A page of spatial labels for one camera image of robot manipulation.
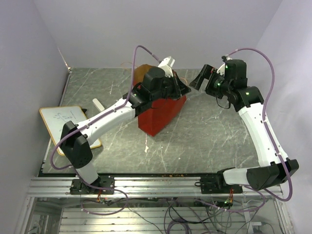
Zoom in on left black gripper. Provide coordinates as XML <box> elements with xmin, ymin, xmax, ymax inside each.
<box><xmin>152</xmin><ymin>73</ymin><xmax>193</xmax><ymax>102</ymax></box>

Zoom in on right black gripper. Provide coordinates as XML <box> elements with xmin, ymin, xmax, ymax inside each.
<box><xmin>190</xmin><ymin>64</ymin><xmax>232</xmax><ymax>99</ymax></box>

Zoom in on red paper bag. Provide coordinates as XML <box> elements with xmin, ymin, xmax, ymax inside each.
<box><xmin>123</xmin><ymin>64</ymin><xmax>186</xmax><ymax>137</ymax></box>

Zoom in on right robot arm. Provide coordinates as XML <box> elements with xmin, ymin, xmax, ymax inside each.
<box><xmin>190</xmin><ymin>59</ymin><xmax>299</xmax><ymax>193</ymax></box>

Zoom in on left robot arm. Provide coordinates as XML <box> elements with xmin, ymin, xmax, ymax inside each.
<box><xmin>57</xmin><ymin>64</ymin><xmax>191</xmax><ymax>194</ymax></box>

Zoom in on white eraser marker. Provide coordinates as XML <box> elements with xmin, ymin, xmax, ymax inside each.
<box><xmin>92</xmin><ymin>98</ymin><xmax>105</xmax><ymax>112</ymax></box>

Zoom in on small whiteboard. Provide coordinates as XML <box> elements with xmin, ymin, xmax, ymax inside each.
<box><xmin>39</xmin><ymin>106</ymin><xmax>87</xmax><ymax>145</ymax></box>

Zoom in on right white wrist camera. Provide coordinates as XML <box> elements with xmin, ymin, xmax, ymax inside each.
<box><xmin>217</xmin><ymin>55</ymin><xmax>231</xmax><ymax>76</ymax></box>

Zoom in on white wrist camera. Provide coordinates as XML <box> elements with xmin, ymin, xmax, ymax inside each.
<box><xmin>217</xmin><ymin>55</ymin><xmax>231</xmax><ymax>76</ymax></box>
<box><xmin>158</xmin><ymin>56</ymin><xmax>175</xmax><ymax>78</ymax></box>

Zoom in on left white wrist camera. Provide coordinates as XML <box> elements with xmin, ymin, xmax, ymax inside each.
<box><xmin>158</xmin><ymin>56</ymin><xmax>175</xmax><ymax>78</ymax></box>

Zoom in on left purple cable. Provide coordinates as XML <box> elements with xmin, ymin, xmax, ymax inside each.
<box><xmin>50</xmin><ymin>45</ymin><xmax>161</xmax><ymax>171</ymax></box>

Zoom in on purple cable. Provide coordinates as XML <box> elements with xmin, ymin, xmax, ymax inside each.
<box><xmin>50</xmin><ymin>45</ymin><xmax>161</xmax><ymax>171</ymax></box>
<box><xmin>224</xmin><ymin>47</ymin><xmax>293</xmax><ymax>202</ymax></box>

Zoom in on aluminium frame rail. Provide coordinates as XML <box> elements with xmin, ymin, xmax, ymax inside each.
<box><xmin>26</xmin><ymin>175</ymin><xmax>283</xmax><ymax>198</ymax></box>

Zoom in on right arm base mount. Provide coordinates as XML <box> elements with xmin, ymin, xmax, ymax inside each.
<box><xmin>195</xmin><ymin>174</ymin><xmax>243</xmax><ymax>194</ymax></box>

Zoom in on loose cables under table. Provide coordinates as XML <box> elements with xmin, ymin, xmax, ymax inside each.
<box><xmin>80</xmin><ymin>190</ymin><xmax>266</xmax><ymax>234</ymax></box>

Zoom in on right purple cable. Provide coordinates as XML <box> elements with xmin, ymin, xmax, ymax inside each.
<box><xmin>224</xmin><ymin>47</ymin><xmax>293</xmax><ymax>202</ymax></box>

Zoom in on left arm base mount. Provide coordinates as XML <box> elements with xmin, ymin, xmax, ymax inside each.
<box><xmin>69</xmin><ymin>175</ymin><xmax>115</xmax><ymax>195</ymax></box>

